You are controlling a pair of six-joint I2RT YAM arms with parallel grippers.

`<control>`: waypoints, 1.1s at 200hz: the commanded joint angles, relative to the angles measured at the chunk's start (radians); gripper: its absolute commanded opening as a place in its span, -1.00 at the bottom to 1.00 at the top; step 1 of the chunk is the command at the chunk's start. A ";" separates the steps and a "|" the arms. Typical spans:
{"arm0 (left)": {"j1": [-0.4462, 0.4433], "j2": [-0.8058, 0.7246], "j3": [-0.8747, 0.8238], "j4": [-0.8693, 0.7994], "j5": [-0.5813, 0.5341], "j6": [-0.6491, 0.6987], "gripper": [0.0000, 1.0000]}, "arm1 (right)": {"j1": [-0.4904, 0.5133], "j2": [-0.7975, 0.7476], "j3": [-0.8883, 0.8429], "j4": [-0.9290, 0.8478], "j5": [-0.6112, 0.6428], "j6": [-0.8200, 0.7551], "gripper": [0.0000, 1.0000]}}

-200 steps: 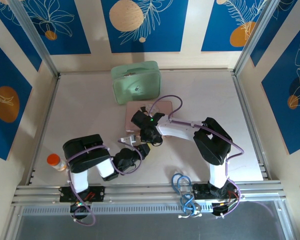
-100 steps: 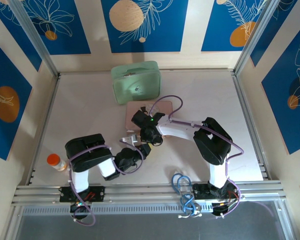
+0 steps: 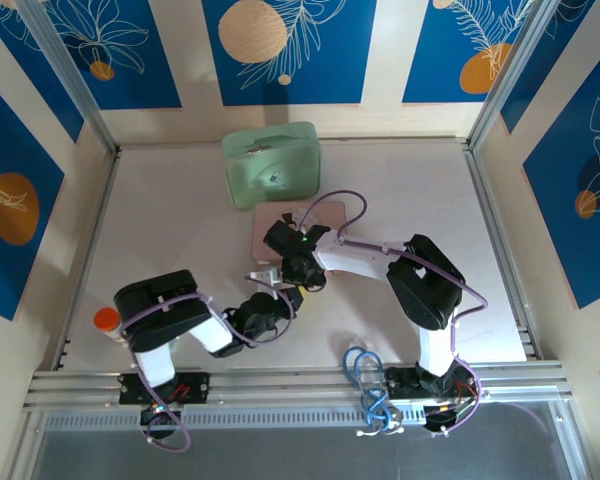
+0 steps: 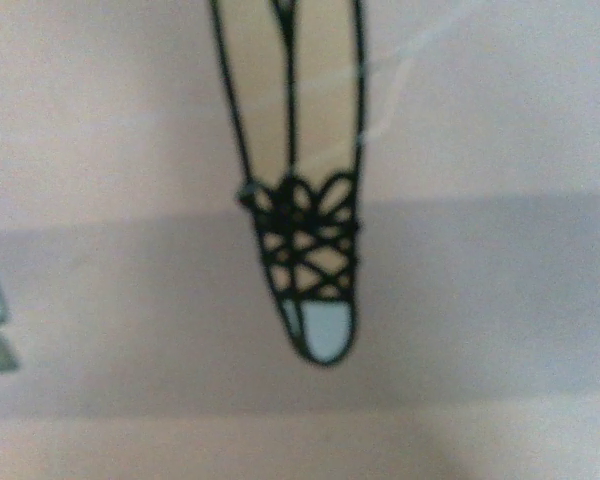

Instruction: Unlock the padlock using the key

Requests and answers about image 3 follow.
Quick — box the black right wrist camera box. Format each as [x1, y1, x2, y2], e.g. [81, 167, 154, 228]
[263, 213, 309, 254]

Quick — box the aluminium frame post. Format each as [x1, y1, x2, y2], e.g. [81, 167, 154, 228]
[17, 0, 120, 152]
[468, 0, 554, 151]

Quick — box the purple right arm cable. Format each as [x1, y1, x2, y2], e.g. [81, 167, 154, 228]
[299, 188, 489, 435]

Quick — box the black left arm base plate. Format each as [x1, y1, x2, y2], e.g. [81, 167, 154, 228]
[118, 372, 212, 407]

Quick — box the light blue cable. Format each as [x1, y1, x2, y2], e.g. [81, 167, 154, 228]
[353, 352, 404, 435]

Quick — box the aluminium side frame rail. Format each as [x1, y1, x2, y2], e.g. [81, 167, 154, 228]
[53, 148, 122, 372]
[463, 142, 537, 362]

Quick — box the aluminium front frame rail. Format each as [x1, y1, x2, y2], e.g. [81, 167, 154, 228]
[22, 358, 577, 417]

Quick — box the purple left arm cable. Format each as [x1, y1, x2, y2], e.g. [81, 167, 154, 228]
[119, 291, 297, 452]

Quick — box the orange capped bottle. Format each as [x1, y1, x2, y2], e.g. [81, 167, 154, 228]
[93, 306, 127, 345]

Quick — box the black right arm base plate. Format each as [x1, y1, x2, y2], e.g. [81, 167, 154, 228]
[383, 364, 482, 402]

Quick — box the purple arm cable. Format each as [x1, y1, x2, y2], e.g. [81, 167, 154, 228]
[299, 188, 489, 435]
[119, 291, 297, 452]

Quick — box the mint green zippered case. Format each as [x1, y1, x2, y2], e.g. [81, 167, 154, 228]
[221, 120, 324, 214]

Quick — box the slotted grey cable duct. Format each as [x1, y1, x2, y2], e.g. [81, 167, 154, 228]
[38, 403, 427, 432]

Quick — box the dark blue cable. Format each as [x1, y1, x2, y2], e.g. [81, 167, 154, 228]
[342, 344, 406, 434]

